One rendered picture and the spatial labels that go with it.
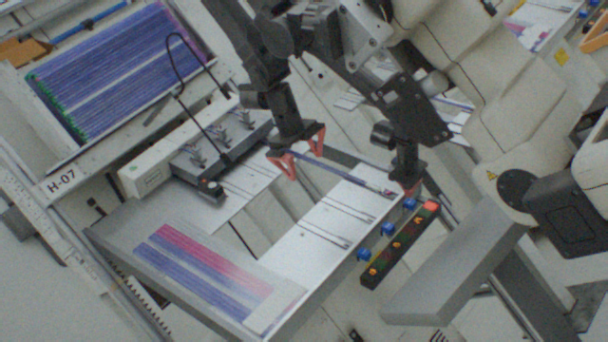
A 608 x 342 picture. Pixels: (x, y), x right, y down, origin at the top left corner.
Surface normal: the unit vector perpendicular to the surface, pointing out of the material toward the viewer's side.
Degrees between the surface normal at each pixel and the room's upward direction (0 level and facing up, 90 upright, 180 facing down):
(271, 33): 90
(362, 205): 43
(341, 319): 90
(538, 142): 82
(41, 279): 90
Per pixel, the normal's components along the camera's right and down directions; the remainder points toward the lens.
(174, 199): -0.12, -0.75
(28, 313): 0.48, -0.26
